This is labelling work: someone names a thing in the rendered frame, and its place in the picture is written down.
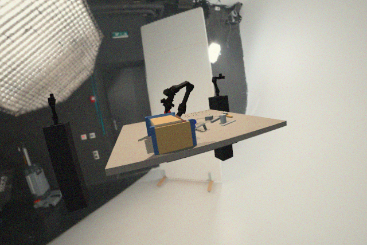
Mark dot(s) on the clear-panelled rack with blue frame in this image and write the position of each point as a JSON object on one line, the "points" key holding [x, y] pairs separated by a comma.
{"points": [[170, 132]]}

